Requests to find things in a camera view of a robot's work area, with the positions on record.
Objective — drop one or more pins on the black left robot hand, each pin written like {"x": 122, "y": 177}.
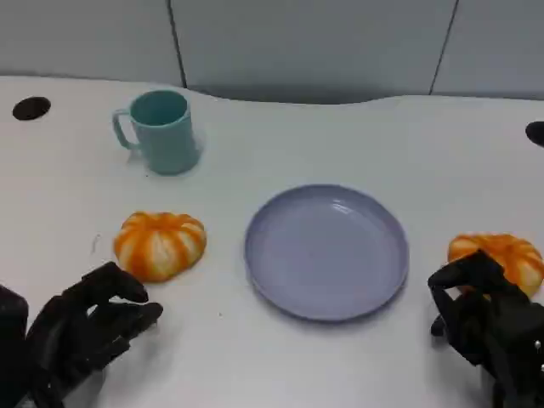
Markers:
{"x": 76, "y": 331}

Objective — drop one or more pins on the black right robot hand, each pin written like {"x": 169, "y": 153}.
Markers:
{"x": 497, "y": 327}

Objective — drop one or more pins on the orange and white bread roll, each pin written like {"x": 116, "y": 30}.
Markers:
{"x": 157, "y": 246}
{"x": 518, "y": 259}

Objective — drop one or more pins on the lilac plate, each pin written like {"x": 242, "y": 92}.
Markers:
{"x": 323, "y": 255}

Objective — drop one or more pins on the pale green mug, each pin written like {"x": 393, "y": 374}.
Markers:
{"x": 170, "y": 144}

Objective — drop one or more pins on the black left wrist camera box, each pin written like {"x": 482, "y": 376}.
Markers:
{"x": 10, "y": 331}

